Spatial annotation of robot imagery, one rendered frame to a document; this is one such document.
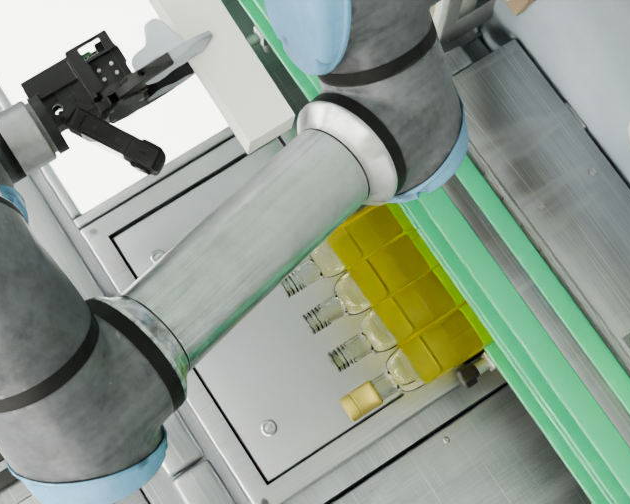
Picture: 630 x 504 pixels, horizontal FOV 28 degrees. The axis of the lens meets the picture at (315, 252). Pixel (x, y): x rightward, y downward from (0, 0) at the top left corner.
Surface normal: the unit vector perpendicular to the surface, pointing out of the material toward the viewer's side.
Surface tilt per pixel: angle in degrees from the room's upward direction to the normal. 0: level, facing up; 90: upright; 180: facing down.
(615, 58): 0
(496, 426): 90
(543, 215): 90
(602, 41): 0
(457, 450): 90
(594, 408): 90
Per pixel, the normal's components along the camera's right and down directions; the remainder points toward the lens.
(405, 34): 0.56, 0.32
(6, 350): 0.15, 0.11
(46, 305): 0.58, -0.36
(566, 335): 0.00, -0.27
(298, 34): -0.85, 0.43
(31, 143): 0.33, 0.27
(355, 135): -0.29, 0.16
